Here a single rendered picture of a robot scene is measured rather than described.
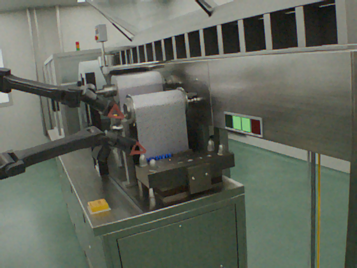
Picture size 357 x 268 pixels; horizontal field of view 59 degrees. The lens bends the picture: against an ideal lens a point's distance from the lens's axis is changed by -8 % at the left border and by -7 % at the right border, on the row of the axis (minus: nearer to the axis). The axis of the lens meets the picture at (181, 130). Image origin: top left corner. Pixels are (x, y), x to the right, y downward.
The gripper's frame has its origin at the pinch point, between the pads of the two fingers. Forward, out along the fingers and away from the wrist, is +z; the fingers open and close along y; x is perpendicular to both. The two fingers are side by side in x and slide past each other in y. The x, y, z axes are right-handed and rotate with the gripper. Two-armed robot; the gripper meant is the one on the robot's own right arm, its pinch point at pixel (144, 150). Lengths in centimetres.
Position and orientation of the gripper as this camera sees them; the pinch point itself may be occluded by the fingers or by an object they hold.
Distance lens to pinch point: 151.9
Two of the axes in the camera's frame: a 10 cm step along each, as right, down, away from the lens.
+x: 3.6, -9.3, 0.2
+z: 8.3, 3.3, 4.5
